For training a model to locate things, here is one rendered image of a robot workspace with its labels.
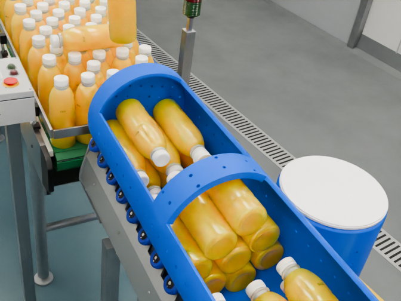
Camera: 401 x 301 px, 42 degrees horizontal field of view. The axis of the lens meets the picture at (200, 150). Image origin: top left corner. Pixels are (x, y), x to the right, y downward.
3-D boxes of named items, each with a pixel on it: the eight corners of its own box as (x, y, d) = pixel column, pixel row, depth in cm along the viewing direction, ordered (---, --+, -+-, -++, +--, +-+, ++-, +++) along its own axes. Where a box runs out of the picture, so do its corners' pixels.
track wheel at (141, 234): (153, 234, 119) (158, 236, 121) (145, 221, 123) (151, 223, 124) (140, 248, 120) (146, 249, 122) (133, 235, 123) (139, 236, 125)
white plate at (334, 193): (370, 245, 118) (368, 248, 119) (400, 184, 138) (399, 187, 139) (261, 192, 128) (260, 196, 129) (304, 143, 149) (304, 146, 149)
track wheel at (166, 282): (180, 283, 109) (187, 285, 111) (171, 267, 112) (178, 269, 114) (166, 298, 110) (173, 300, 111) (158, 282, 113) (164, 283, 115)
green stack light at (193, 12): (186, 17, 179) (188, 3, 176) (178, 10, 183) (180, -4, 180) (203, 16, 181) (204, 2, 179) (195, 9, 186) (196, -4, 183)
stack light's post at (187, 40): (160, 249, 248) (186, 32, 184) (157, 243, 251) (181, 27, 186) (168, 247, 250) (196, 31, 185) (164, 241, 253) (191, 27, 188)
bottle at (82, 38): (119, 45, 168) (55, 52, 159) (116, 21, 166) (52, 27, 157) (127, 46, 162) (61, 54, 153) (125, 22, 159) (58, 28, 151)
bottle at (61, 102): (49, 135, 159) (46, 76, 147) (74, 134, 161) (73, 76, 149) (51, 150, 153) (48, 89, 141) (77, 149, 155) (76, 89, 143)
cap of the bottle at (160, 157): (170, 151, 121) (173, 156, 120) (160, 164, 122) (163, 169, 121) (159, 146, 119) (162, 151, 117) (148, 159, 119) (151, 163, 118)
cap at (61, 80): (53, 80, 146) (53, 74, 145) (68, 79, 147) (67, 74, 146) (54, 87, 143) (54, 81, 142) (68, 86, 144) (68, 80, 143)
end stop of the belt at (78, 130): (54, 139, 149) (54, 131, 148) (53, 138, 150) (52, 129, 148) (181, 118, 167) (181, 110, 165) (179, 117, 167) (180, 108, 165)
